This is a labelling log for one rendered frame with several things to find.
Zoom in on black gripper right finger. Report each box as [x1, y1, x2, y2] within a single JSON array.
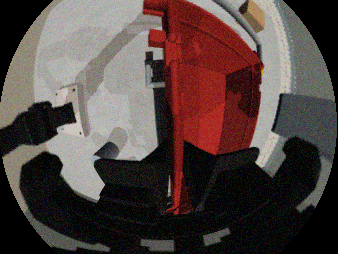
[[182, 139, 259, 212]]

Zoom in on light grey cylinder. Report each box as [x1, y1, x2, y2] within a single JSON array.
[[90, 142, 120, 163]]

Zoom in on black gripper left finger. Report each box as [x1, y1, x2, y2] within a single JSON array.
[[93, 136, 169, 215]]

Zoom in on tan rectangular block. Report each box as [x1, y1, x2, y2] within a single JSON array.
[[238, 0, 266, 34]]

